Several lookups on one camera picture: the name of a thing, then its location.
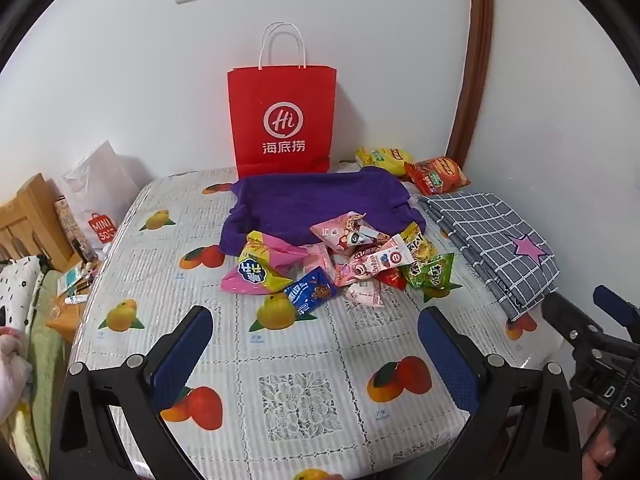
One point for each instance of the grey checked folded cloth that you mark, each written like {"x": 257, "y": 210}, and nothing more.
{"x": 490, "y": 230}

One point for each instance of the green blanket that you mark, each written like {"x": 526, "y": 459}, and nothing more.
{"x": 45, "y": 350}

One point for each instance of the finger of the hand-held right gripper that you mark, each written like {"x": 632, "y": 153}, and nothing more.
{"x": 570, "y": 325}
{"x": 617, "y": 302}

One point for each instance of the pink cartoon snack bag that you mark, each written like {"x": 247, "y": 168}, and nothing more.
{"x": 340, "y": 232}

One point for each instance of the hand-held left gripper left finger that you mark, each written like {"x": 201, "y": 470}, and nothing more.
{"x": 192, "y": 345}

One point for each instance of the yellow chips bag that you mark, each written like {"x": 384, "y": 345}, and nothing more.
{"x": 382, "y": 160}

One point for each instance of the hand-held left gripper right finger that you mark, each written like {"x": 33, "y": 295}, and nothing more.
{"x": 440, "y": 350}

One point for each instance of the wooden nightstand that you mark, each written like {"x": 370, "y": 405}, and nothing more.
{"x": 65, "y": 320}

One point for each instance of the purple fabric basket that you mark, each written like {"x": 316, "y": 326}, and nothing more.
{"x": 300, "y": 200}

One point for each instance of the pink white strip packet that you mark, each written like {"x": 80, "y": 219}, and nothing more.
{"x": 375, "y": 262}

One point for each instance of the white shopping bag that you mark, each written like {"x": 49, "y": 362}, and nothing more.
{"x": 100, "y": 185}

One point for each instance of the pale pink snack packet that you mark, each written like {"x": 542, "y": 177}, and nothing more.
{"x": 365, "y": 294}
{"x": 317, "y": 257}

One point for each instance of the pink and yellow snack bag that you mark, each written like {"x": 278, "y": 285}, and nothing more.
{"x": 255, "y": 272}

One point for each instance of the person's right hand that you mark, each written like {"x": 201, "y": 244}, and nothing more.
{"x": 602, "y": 457}

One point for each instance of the red small snack packet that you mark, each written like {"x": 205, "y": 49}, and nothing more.
{"x": 392, "y": 279}

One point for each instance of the blue cookie packet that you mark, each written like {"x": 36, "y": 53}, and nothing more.
{"x": 310, "y": 292}

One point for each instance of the brown wooden door frame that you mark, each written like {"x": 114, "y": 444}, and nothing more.
{"x": 475, "y": 60}

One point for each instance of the orange chips bag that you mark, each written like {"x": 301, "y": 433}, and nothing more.
{"x": 437, "y": 175}

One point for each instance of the dark printed bag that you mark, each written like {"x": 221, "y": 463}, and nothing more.
{"x": 72, "y": 230}

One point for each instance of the red paper bag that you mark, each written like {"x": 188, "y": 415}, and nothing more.
{"x": 280, "y": 85}

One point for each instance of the wooden headboard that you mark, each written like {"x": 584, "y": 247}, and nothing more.
{"x": 25, "y": 220}

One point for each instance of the green snack packet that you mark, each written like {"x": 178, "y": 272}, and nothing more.
{"x": 432, "y": 275}

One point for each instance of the polka dot pillow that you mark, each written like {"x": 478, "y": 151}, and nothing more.
{"x": 17, "y": 290}

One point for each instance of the yellow snack packet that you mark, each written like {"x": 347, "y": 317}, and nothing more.
{"x": 417, "y": 245}

